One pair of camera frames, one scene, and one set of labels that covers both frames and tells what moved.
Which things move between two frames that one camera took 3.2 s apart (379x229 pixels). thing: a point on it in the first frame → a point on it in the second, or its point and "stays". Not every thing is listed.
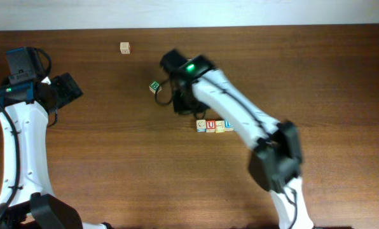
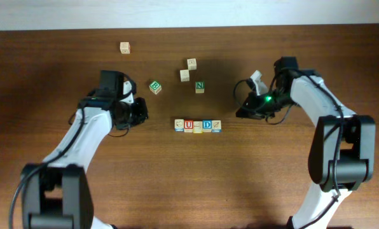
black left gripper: (68, 89) → (140, 114)
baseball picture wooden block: (201, 125) → (179, 125)
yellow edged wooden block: (220, 126) → (198, 127)
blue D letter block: (228, 126) → (206, 125)
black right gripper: (180, 109) → (250, 114)
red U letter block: (210, 126) → (188, 126)
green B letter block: (154, 86) stays
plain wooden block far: (125, 48) stays
